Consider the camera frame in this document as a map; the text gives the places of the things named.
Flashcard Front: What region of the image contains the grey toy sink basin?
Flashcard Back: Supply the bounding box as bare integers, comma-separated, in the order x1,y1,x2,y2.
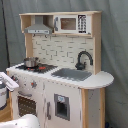
52,68,92,81

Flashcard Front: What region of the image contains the small metal toy pot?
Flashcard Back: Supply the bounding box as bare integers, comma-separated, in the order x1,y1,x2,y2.
23,57,39,68

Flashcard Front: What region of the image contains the black toy faucet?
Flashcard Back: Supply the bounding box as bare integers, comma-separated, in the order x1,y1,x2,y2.
75,51,93,70

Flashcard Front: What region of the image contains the grey cabinet door handle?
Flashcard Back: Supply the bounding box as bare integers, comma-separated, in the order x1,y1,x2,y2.
47,102,51,120

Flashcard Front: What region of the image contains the red right stove knob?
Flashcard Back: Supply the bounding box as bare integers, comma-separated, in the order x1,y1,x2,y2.
31,81,37,88

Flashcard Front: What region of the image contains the white wooden toy kitchen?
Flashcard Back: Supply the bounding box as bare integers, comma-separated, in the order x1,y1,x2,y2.
7,11,114,128

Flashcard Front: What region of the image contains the grey toy range hood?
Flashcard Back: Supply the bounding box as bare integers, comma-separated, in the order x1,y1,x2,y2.
24,16,52,34

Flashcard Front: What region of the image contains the black toy stovetop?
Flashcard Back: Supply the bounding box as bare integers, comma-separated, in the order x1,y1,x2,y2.
18,63,55,73

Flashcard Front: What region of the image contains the grey toy ice dispenser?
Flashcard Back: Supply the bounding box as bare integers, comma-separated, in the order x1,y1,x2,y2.
54,94,70,120

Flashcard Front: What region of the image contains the toy oven door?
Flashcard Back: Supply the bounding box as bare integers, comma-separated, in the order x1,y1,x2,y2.
17,91,37,117

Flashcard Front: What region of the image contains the white toy microwave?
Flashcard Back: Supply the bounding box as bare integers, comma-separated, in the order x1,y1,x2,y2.
54,15,87,34

